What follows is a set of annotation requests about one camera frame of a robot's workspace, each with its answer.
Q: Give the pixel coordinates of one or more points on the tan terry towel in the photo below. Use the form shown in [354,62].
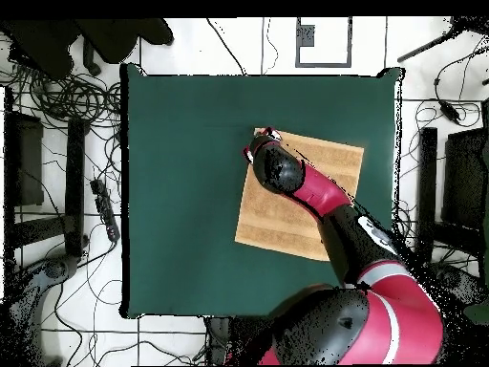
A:
[275,221]

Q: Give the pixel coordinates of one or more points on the black flat box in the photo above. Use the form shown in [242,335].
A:
[28,160]
[464,179]

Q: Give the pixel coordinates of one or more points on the small grey box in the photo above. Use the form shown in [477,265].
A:
[306,35]

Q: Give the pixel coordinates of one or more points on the dark green table cloth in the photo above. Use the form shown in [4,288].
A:
[183,191]

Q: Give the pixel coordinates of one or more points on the black tripod leg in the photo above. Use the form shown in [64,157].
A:
[424,47]

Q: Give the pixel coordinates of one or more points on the black power adapter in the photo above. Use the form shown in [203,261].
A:
[449,111]

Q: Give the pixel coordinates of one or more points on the black power strip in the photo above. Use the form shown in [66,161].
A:
[105,210]

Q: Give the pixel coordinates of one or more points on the black office chair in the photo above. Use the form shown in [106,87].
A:
[107,38]

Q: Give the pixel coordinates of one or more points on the grey stand foot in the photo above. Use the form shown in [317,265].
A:
[57,268]
[464,284]

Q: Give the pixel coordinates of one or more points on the grey square frame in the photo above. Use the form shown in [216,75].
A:
[323,65]

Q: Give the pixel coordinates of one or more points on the black stand frame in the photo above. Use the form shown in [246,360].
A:
[427,172]
[75,183]

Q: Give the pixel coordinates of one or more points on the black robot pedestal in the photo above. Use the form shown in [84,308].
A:
[219,340]

